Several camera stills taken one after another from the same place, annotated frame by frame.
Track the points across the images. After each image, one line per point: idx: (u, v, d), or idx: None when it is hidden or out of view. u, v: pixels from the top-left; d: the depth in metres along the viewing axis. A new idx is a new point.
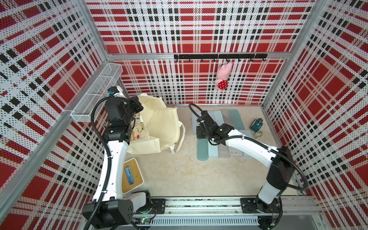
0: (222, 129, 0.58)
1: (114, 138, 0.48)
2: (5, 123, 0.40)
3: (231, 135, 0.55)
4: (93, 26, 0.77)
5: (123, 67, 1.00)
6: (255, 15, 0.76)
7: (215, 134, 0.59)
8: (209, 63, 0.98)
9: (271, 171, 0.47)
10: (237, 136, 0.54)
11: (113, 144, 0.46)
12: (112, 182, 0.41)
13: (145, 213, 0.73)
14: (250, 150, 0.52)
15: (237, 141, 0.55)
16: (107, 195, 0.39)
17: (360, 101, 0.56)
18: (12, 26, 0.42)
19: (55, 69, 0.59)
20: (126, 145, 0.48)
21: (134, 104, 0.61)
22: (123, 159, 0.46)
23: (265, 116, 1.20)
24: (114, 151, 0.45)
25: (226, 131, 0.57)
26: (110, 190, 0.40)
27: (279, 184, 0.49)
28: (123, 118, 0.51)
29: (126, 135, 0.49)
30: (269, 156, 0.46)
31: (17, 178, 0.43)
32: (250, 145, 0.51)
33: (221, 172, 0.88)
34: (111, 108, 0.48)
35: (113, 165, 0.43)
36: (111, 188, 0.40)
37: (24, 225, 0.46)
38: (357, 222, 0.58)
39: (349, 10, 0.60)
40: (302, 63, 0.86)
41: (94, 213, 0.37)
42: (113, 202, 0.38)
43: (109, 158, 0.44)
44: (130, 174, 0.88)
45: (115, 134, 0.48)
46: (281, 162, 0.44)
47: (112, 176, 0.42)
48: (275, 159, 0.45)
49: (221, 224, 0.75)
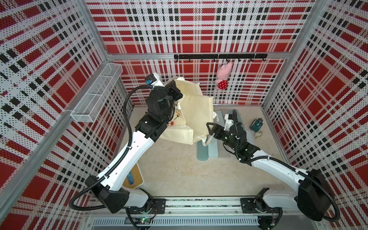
0: (247, 148, 0.60)
1: (143, 131, 0.46)
2: (5, 123, 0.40)
3: (256, 156, 0.56)
4: (93, 26, 0.77)
5: (123, 67, 1.00)
6: (255, 15, 0.76)
7: (241, 155, 0.61)
8: (209, 63, 0.98)
9: (302, 197, 0.44)
10: (263, 157, 0.55)
11: (138, 137, 0.45)
12: (116, 172, 0.41)
13: (145, 213, 0.73)
14: (275, 172, 0.52)
15: (262, 161, 0.55)
16: (106, 181, 0.40)
17: (360, 101, 0.56)
18: (12, 26, 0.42)
19: (55, 69, 0.59)
20: (148, 143, 0.46)
21: (174, 91, 0.55)
22: (139, 155, 0.46)
23: (265, 116, 1.20)
24: (135, 144, 0.44)
25: (252, 150, 0.59)
26: (110, 179, 0.40)
27: (313, 212, 0.43)
28: (157, 114, 0.48)
29: (155, 132, 0.47)
30: (296, 178, 0.45)
31: (18, 178, 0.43)
32: (277, 167, 0.50)
33: (221, 172, 0.88)
34: (152, 102, 0.43)
35: (127, 156, 0.43)
36: (113, 177, 0.40)
37: (24, 225, 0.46)
38: (357, 222, 0.58)
39: (349, 10, 0.60)
40: (302, 63, 0.86)
41: (89, 189, 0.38)
42: (104, 193, 0.38)
43: (127, 147, 0.44)
44: (130, 175, 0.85)
45: (146, 127, 0.46)
46: (311, 187, 0.41)
47: (120, 166, 0.42)
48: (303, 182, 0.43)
49: (220, 224, 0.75)
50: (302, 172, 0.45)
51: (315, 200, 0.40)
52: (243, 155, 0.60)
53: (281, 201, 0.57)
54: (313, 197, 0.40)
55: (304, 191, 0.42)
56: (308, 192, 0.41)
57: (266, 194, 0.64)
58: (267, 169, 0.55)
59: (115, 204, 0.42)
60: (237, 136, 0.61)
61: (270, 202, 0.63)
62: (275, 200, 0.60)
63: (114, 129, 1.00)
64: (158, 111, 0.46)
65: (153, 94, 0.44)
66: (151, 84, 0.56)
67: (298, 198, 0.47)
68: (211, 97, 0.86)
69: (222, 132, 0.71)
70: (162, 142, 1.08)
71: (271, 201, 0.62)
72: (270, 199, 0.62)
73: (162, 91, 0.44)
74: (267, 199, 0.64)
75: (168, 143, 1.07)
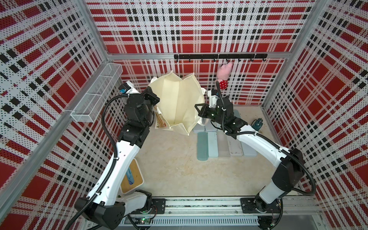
0: (235, 122, 0.58)
1: (127, 139, 0.46)
2: (5, 123, 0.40)
3: (243, 130, 0.55)
4: (93, 26, 0.77)
5: (123, 67, 1.00)
6: (255, 15, 0.76)
7: (227, 128, 0.60)
8: (209, 63, 0.98)
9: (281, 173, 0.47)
10: (249, 132, 0.54)
11: (123, 146, 0.45)
12: (109, 186, 0.40)
13: (145, 213, 0.73)
14: (258, 148, 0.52)
15: (249, 137, 0.55)
16: (99, 197, 0.38)
17: (360, 101, 0.56)
18: (12, 26, 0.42)
19: (55, 69, 0.59)
20: (134, 150, 0.46)
21: (150, 97, 0.57)
22: (128, 163, 0.45)
23: (265, 116, 1.20)
24: (121, 154, 0.44)
25: (239, 125, 0.57)
26: (103, 195, 0.39)
27: (285, 186, 0.48)
28: (140, 120, 0.48)
29: (139, 138, 0.47)
30: (279, 155, 0.46)
31: (18, 178, 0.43)
32: (262, 143, 0.50)
33: (221, 172, 0.88)
34: (130, 109, 0.44)
35: (116, 168, 0.42)
36: (105, 191, 0.39)
37: (24, 225, 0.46)
38: (357, 222, 0.58)
39: (349, 10, 0.60)
40: (302, 63, 0.86)
41: (83, 209, 0.39)
42: (100, 209, 0.37)
43: (114, 159, 0.43)
44: (130, 174, 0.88)
45: (129, 135, 0.47)
46: (290, 164, 0.43)
47: (110, 179, 0.41)
48: (284, 160, 0.45)
49: (220, 224, 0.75)
50: (285, 150, 0.47)
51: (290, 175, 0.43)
52: (230, 128, 0.58)
53: (272, 190, 0.58)
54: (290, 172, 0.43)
55: (285, 168, 0.44)
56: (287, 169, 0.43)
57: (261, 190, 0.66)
58: (252, 144, 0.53)
59: (112, 219, 0.40)
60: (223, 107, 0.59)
61: (269, 199, 0.63)
62: (270, 194, 0.61)
63: (114, 129, 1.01)
64: (139, 118, 0.47)
65: (130, 100, 0.45)
66: (126, 92, 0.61)
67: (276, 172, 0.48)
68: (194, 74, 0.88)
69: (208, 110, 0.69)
70: (162, 142, 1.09)
71: (268, 195, 0.63)
72: (267, 194, 0.63)
73: (140, 97, 0.46)
74: (263, 196, 0.65)
75: (168, 143, 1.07)
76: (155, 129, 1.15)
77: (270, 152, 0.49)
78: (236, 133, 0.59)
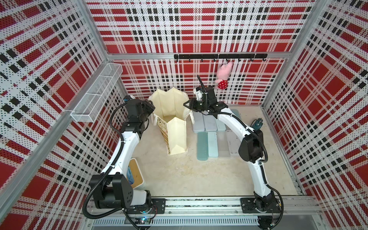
0: (217, 104, 0.69)
1: (129, 130, 0.55)
2: (5, 123, 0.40)
3: (224, 111, 0.66)
4: (93, 26, 0.77)
5: (123, 67, 1.00)
6: (255, 15, 0.76)
7: (211, 108, 0.71)
8: (209, 62, 0.98)
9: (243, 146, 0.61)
10: (227, 113, 0.65)
11: (128, 133, 0.54)
12: (120, 161, 0.45)
13: (145, 213, 0.73)
14: (231, 126, 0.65)
15: (226, 118, 0.66)
16: (114, 169, 0.43)
17: (360, 101, 0.56)
18: (12, 25, 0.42)
19: (55, 69, 0.59)
20: (137, 137, 0.55)
21: (145, 107, 0.70)
22: (133, 147, 0.52)
23: (265, 116, 1.20)
24: (128, 138, 0.52)
25: (221, 107, 0.67)
26: (118, 167, 0.44)
27: (246, 156, 0.62)
28: (138, 116, 0.61)
29: (139, 130, 0.57)
30: (244, 132, 0.59)
31: (18, 178, 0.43)
32: (234, 122, 0.63)
33: (221, 172, 0.88)
34: (132, 107, 0.58)
35: (124, 148, 0.49)
36: (118, 165, 0.44)
37: (24, 225, 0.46)
38: (358, 222, 0.58)
39: (349, 10, 0.60)
40: (302, 63, 0.86)
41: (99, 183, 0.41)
42: (116, 178, 0.41)
43: (122, 142, 0.51)
44: (130, 174, 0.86)
45: (130, 128, 0.56)
46: (251, 139, 0.55)
47: (121, 156, 0.47)
48: (247, 135, 0.57)
49: (221, 224, 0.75)
50: (249, 128, 0.59)
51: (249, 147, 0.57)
52: (213, 109, 0.69)
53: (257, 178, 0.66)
54: (249, 145, 0.56)
55: (246, 143, 0.57)
56: (246, 143, 0.57)
57: (254, 186, 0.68)
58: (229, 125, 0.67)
59: (125, 195, 0.42)
60: (204, 91, 0.74)
61: (261, 191, 0.66)
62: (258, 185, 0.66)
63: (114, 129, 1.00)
64: (138, 113, 0.60)
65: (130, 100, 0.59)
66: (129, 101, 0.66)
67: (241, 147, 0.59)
68: (173, 88, 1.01)
69: (195, 103, 0.81)
70: (162, 142, 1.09)
71: (258, 186, 0.67)
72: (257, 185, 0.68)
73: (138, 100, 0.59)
74: (258, 190, 0.68)
75: None
76: (155, 129, 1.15)
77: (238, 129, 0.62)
78: (217, 112, 0.70)
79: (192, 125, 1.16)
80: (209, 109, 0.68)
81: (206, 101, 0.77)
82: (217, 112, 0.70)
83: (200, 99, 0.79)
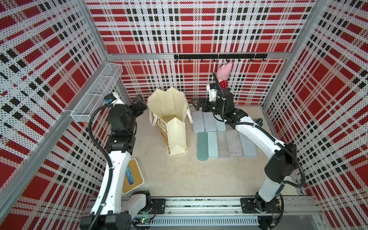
0: (235, 112, 0.59)
1: (117, 148, 0.48)
2: (5, 123, 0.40)
3: (243, 121, 0.56)
4: (93, 26, 0.77)
5: (123, 67, 1.00)
6: (255, 15, 0.76)
7: (227, 117, 0.61)
8: (209, 63, 0.98)
9: (272, 165, 0.49)
10: (248, 123, 0.55)
11: (116, 155, 0.46)
12: (112, 195, 0.40)
13: (145, 213, 0.73)
14: (254, 138, 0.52)
15: (248, 128, 0.56)
16: (106, 208, 0.38)
17: (360, 101, 0.56)
18: (12, 26, 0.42)
19: (55, 69, 0.59)
20: (128, 156, 0.48)
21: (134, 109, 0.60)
22: (125, 169, 0.46)
23: (265, 116, 1.20)
24: (116, 161, 0.45)
25: (239, 115, 0.58)
26: (109, 204, 0.39)
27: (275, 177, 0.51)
28: (125, 127, 0.51)
29: (130, 144, 0.49)
30: (273, 148, 0.48)
31: (18, 178, 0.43)
32: (258, 134, 0.53)
33: (221, 172, 0.88)
34: (115, 119, 0.47)
35: (114, 176, 0.43)
36: (109, 201, 0.39)
37: (24, 225, 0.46)
38: (358, 222, 0.58)
39: (349, 10, 0.60)
40: (302, 63, 0.86)
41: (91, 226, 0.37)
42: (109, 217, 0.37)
43: (110, 168, 0.44)
44: (130, 174, 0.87)
45: (118, 144, 0.48)
46: (283, 157, 0.45)
47: (111, 188, 0.41)
48: (278, 151, 0.46)
49: (221, 224, 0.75)
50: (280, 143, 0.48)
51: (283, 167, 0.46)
52: (230, 118, 0.60)
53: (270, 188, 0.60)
54: (281, 165, 0.46)
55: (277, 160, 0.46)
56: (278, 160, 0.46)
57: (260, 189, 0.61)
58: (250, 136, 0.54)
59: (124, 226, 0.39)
60: (223, 97, 0.62)
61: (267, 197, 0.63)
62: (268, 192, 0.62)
63: None
64: (125, 124, 0.50)
65: (112, 111, 0.48)
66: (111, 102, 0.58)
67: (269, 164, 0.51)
68: (172, 87, 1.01)
69: (208, 104, 0.71)
70: (162, 142, 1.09)
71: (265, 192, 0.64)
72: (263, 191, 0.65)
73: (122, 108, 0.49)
74: (263, 194, 0.65)
75: None
76: (155, 129, 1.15)
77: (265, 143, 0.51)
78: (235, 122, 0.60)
79: (192, 125, 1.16)
80: (226, 118, 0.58)
81: (222, 107, 0.66)
82: (235, 121, 0.60)
83: (213, 98, 0.70)
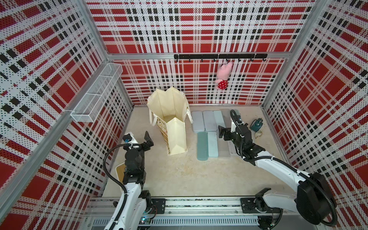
0: (252, 148, 0.62)
1: (132, 181, 0.58)
2: (5, 123, 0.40)
3: (260, 155, 0.57)
4: (93, 26, 0.77)
5: (123, 67, 1.00)
6: (255, 15, 0.76)
7: (246, 154, 0.63)
8: (209, 63, 0.98)
9: (302, 198, 0.44)
10: (266, 157, 0.56)
11: (131, 185, 0.56)
12: (124, 216, 0.46)
13: (145, 213, 0.73)
14: (275, 171, 0.54)
15: (267, 162, 0.55)
16: (117, 226, 0.43)
17: (360, 101, 0.56)
18: (12, 25, 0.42)
19: (55, 69, 0.59)
20: (140, 188, 0.58)
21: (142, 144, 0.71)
22: (136, 200, 0.54)
23: (265, 116, 1.20)
24: (131, 189, 0.54)
25: (257, 151, 0.60)
26: (121, 223, 0.44)
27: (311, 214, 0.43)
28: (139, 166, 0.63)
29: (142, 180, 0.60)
30: (297, 179, 0.45)
31: (18, 178, 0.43)
32: (278, 166, 0.51)
33: (221, 172, 0.88)
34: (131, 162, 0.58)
35: (128, 201, 0.50)
36: (121, 220, 0.45)
37: (24, 225, 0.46)
38: (357, 222, 0.58)
39: (349, 10, 0.60)
40: (302, 63, 0.86)
41: None
42: None
43: (125, 193, 0.53)
44: None
45: (133, 179, 0.59)
46: (311, 189, 0.41)
47: (124, 211, 0.47)
48: (304, 184, 0.42)
49: (221, 224, 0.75)
50: (303, 173, 0.46)
51: (314, 202, 0.40)
52: (248, 154, 0.61)
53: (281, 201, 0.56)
54: (311, 199, 0.41)
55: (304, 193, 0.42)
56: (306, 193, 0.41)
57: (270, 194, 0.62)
58: (270, 169, 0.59)
59: None
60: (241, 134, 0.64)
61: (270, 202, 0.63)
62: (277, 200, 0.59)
63: (114, 129, 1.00)
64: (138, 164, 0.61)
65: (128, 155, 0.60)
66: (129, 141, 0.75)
67: (299, 199, 0.45)
68: (172, 87, 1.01)
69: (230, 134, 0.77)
70: (162, 142, 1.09)
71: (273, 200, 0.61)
72: (270, 198, 0.62)
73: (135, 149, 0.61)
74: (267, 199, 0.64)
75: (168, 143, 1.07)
76: (155, 130, 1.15)
77: (288, 176, 0.48)
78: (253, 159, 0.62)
79: (192, 125, 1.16)
80: (244, 154, 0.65)
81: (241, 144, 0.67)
82: (253, 157, 0.61)
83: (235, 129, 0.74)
